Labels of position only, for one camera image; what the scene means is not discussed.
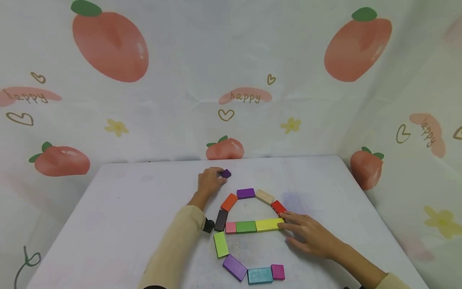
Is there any person's right forearm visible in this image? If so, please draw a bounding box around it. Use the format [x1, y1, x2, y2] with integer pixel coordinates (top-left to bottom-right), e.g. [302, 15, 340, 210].
[331, 243, 412, 289]

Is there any dark brown wooden block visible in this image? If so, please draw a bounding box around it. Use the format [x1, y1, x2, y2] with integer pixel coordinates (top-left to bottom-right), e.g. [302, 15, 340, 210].
[214, 209, 229, 232]

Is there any person's right hand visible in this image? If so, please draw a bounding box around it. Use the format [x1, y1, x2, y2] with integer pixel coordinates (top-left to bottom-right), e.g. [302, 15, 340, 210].
[277, 212, 342, 260]

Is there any person's left hand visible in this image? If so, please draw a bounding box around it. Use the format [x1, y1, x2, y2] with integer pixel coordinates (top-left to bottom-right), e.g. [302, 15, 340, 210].
[197, 167, 228, 197]

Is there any red wooden block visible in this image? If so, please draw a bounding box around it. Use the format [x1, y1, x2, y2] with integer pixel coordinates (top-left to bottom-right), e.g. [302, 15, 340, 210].
[270, 200, 288, 217]

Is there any yellow wooden block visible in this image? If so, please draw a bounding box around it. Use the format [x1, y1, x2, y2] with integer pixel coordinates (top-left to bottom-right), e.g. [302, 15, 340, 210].
[255, 218, 285, 232]

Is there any orange wooden block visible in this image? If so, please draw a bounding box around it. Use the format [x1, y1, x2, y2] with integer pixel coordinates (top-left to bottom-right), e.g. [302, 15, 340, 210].
[220, 193, 239, 212]

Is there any light purple wooden block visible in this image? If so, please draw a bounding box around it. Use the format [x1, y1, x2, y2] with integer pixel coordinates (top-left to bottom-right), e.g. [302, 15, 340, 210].
[222, 254, 249, 282]

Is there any lime green wooden block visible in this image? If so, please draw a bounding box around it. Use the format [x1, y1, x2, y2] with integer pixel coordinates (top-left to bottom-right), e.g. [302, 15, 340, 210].
[213, 231, 230, 258]

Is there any light blue wooden block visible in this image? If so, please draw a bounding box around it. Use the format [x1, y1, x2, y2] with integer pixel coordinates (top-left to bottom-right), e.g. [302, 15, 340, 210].
[247, 267, 274, 285]

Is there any person's left forearm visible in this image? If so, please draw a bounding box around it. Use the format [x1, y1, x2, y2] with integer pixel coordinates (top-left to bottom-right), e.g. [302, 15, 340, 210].
[138, 191, 207, 289]

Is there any beige wooden block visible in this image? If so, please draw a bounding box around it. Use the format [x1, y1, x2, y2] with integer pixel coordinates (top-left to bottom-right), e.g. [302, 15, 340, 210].
[255, 189, 275, 206]

